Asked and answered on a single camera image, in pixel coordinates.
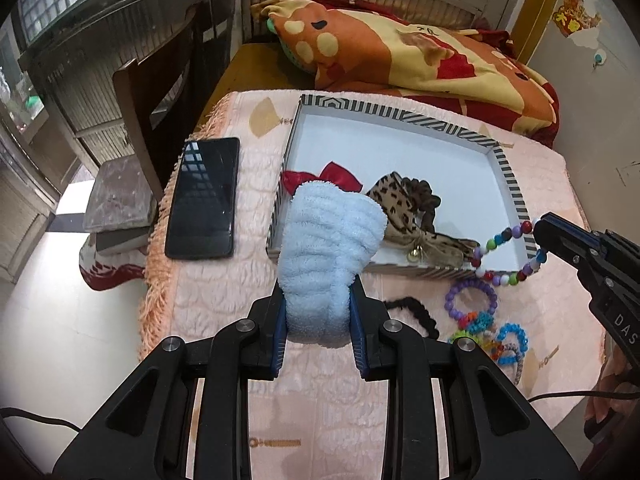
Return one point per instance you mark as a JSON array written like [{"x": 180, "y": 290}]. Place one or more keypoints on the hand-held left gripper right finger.
[{"x": 357, "y": 342}]

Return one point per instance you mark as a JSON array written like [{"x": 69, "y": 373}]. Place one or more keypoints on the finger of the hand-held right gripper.
[{"x": 560, "y": 235}]

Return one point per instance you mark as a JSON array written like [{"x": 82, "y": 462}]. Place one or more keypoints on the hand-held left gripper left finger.
[{"x": 277, "y": 342}]

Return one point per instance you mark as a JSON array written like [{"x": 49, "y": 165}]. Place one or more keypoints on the light blue fluffy towel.
[{"x": 330, "y": 240}]

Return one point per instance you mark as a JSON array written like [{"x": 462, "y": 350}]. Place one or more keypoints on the striped cardboard box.
[{"x": 400, "y": 145}]

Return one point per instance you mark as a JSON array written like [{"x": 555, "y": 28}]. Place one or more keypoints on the person's right hand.
[{"x": 610, "y": 385}]

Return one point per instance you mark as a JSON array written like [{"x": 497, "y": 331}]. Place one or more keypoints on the pink fringed table cloth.
[{"x": 225, "y": 300}]

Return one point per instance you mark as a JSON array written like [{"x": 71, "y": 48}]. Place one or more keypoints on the leopard print bow scrunchie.
[{"x": 400, "y": 200}]

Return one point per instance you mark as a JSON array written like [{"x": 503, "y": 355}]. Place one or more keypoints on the black smartphone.
[{"x": 200, "y": 200}]

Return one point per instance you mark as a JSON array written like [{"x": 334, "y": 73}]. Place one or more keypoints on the red bow hair clip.
[{"x": 340, "y": 172}]

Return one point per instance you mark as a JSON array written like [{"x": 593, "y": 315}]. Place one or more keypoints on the red patterned cloth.
[{"x": 107, "y": 272}]

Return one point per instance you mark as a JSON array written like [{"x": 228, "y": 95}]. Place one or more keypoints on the grey stone block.
[{"x": 117, "y": 195}]

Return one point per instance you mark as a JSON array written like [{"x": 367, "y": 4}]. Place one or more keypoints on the orange yellow red blanket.
[{"x": 400, "y": 60}]

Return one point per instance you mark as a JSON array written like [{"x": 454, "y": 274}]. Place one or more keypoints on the dark wooden chair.
[{"x": 145, "y": 125}]

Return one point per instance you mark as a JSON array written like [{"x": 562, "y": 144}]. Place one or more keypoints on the red yellow wall sticker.
[{"x": 575, "y": 12}]

